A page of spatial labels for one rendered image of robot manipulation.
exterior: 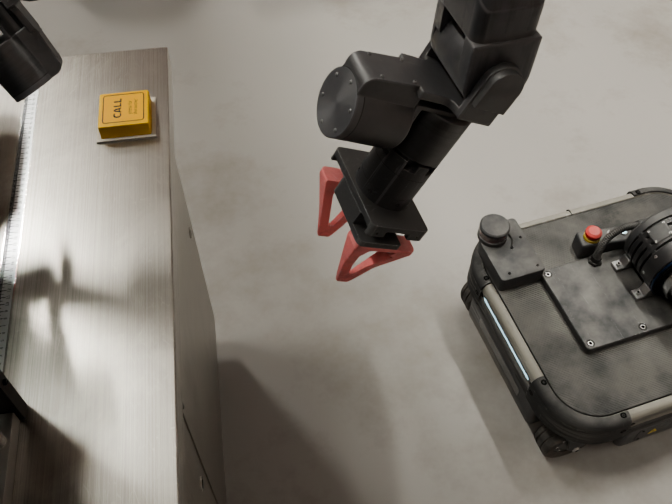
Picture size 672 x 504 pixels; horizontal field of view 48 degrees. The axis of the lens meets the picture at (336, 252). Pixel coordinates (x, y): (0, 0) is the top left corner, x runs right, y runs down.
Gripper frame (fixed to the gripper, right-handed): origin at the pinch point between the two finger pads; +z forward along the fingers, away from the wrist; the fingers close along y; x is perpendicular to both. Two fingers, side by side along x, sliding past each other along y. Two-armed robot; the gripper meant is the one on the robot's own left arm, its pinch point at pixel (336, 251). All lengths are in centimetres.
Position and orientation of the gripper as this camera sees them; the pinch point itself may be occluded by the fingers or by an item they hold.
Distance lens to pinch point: 74.9
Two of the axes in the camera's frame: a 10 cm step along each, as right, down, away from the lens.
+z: -4.7, 6.5, 6.0
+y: 3.2, 7.6, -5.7
